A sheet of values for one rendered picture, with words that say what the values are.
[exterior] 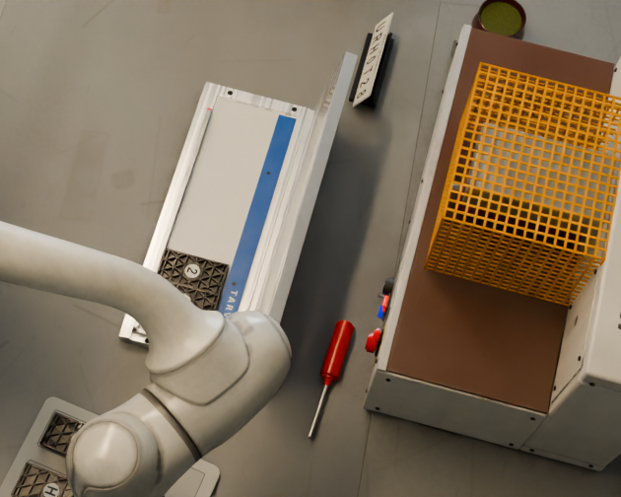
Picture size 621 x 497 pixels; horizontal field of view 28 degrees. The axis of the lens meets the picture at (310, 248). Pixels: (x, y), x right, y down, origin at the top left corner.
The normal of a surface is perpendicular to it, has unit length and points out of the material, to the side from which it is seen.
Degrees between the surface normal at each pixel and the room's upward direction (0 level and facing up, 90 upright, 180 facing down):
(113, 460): 8
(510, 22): 0
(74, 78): 0
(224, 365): 31
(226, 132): 0
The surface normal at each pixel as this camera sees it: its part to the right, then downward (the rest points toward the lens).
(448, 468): 0.05, -0.39
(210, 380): 0.32, 0.06
